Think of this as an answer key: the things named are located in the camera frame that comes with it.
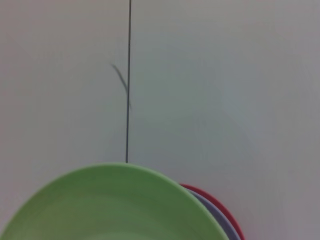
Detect purple plate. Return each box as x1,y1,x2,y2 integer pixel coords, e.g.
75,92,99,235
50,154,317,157
187,189,241,240

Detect green plate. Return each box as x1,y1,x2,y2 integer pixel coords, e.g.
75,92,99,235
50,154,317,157
0,162,230,240

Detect red plate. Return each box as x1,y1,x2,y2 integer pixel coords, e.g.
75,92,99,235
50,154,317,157
179,183,246,240

